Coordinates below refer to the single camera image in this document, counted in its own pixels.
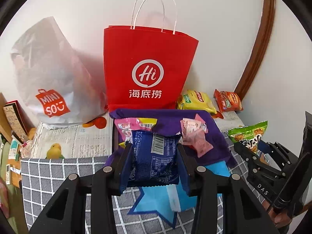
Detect blue tissue pack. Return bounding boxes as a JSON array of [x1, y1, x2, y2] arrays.
[[127, 160, 231, 229]]

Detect brown wooden door frame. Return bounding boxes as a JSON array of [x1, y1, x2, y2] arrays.
[[234, 0, 276, 100]]

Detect pink wafer snack packet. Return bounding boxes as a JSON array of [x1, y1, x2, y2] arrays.
[[183, 128, 214, 158]]

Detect wooden furniture with boxes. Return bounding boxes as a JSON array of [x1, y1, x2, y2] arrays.
[[0, 92, 37, 188]]

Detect pink yellow candy bag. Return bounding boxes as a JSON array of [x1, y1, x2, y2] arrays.
[[114, 117, 158, 148]]

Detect red Haidilao paper bag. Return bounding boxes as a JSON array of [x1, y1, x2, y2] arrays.
[[104, 5, 198, 112]]

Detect yellow chips bag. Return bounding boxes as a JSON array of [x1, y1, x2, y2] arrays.
[[177, 90, 217, 114]]

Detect fruit print white sheet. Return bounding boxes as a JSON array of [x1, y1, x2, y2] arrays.
[[29, 113, 240, 159]]

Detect orange chips bag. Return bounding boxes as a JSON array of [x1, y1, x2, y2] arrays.
[[214, 89, 243, 113]]

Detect purple towel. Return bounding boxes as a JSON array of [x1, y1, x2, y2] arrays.
[[109, 108, 237, 168]]

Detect right hand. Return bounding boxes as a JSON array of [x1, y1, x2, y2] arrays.
[[266, 204, 303, 228]]

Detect green snack bag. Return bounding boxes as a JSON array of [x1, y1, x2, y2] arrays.
[[227, 121, 268, 153]]

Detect pale pink nougat packet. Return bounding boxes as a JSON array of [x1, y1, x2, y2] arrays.
[[180, 113, 208, 139]]

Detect white Miniso plastic bag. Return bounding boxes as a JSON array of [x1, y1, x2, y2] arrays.
[[10, 16, 106, 129]]

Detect dark blue snack packet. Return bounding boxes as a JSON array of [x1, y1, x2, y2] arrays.
[[129, 130, 181, 186]]

